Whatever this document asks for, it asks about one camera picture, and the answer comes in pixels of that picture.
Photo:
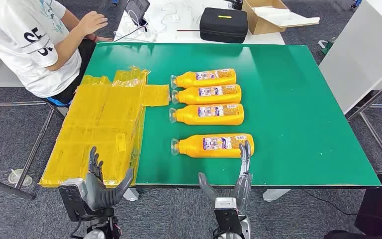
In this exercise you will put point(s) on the person's left hand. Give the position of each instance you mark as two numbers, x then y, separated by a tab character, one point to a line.
104	39

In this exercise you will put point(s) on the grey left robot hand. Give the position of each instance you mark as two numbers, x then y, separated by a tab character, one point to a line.
98	194

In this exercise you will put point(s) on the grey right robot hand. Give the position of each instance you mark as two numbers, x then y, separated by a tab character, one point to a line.
243	191

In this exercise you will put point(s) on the person's right hand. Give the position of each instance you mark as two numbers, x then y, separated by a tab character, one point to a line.
92	22

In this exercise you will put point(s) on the orange detergent bottle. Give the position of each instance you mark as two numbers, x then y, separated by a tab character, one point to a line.
210	82
210	99
210	119
207	152

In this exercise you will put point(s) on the person's right forearm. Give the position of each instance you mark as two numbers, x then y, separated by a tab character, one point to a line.
65	47

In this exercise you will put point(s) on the white table foot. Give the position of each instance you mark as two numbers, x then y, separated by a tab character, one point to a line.
275	194
131	195

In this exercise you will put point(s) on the dark tablet on stand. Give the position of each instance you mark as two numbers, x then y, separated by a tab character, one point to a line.
136	8

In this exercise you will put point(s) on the yellow taped cardboard sheet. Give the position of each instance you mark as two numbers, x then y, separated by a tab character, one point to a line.
95	125

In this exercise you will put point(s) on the person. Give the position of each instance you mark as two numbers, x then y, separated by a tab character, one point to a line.
19	39

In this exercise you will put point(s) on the white charger adapter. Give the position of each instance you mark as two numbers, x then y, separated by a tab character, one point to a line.
176	18

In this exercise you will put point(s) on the blue chair seat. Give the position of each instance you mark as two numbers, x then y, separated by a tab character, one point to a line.
57	102

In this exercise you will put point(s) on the thin dark rod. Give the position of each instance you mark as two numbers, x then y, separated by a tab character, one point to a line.
187	30

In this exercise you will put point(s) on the clear plastic lid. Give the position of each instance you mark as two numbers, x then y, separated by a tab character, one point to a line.
14	178

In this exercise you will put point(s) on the black carrying case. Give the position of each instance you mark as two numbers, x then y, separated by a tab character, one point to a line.
224	28

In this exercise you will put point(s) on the black device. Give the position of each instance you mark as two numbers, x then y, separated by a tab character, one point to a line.
235	4

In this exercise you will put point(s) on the brown cardboard box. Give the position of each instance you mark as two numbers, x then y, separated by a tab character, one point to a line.
263	27

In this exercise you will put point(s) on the white foam sheet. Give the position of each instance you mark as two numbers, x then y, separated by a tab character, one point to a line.
290	19

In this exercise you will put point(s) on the blue caster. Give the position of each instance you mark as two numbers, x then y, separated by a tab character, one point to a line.
355	4

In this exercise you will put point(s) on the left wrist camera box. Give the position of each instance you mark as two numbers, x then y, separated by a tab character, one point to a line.
70	201

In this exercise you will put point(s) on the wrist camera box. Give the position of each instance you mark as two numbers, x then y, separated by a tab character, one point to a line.
227	217
70	201

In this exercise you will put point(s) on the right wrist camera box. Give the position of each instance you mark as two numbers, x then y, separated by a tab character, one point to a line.
227	217

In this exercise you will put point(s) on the metal stand frame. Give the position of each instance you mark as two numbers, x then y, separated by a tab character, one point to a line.
375	97
13	104

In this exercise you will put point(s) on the green floor bracket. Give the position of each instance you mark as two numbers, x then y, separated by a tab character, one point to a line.
326	48

